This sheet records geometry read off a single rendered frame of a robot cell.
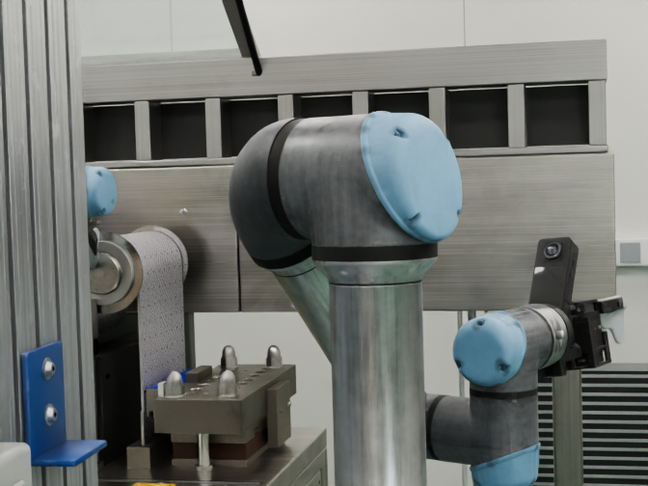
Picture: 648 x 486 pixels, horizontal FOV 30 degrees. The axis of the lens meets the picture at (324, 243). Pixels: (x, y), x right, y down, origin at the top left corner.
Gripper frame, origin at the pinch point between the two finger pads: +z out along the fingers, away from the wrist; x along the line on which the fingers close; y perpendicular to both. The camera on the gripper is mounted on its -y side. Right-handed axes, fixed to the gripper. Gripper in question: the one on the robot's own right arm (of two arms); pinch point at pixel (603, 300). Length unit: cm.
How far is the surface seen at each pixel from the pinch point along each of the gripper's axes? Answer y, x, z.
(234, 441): 18, -78, 15
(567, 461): 36, -46, 80
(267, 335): 11, -241, 233
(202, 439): 17, -82, 10
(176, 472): 22, -86, 7
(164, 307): -7, -95, 19
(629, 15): -89, -94, 288
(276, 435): 20, -78, 27
